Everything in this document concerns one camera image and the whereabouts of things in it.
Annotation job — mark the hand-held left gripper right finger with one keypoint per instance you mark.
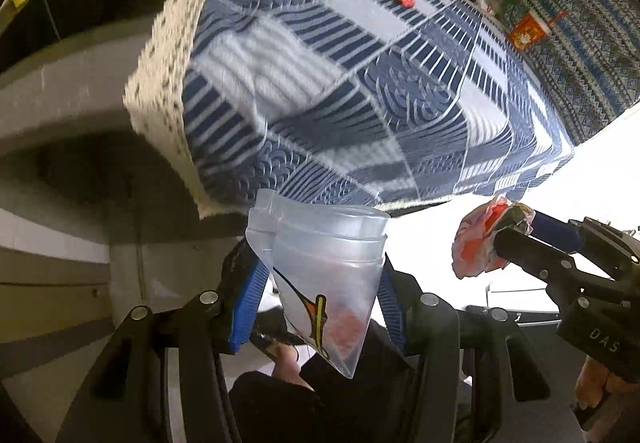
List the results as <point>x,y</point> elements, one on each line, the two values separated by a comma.
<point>392,318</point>

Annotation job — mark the red white wrapper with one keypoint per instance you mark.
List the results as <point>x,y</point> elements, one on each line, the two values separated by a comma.
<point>475,238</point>

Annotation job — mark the blue patterned woven cloth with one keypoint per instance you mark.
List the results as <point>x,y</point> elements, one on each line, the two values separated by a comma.
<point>590,48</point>

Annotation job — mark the orange cup with straw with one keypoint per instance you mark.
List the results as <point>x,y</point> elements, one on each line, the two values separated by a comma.
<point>527,30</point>

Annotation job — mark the person's foot in sandal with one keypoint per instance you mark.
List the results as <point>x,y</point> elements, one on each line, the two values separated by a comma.
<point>285,363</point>

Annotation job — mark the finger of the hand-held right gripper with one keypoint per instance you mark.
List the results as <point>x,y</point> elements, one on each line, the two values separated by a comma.
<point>535,253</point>
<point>557,230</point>

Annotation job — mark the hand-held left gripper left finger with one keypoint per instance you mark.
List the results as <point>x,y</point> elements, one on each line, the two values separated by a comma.
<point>247,303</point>

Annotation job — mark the clear plastic cup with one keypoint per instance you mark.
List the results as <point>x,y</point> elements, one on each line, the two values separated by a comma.
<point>330,253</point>

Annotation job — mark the blue white patterned tablecloth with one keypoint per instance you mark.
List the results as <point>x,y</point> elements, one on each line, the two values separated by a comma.
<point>350,98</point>

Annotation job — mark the person's right hand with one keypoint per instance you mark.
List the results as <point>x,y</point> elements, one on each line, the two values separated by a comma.
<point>597,385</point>

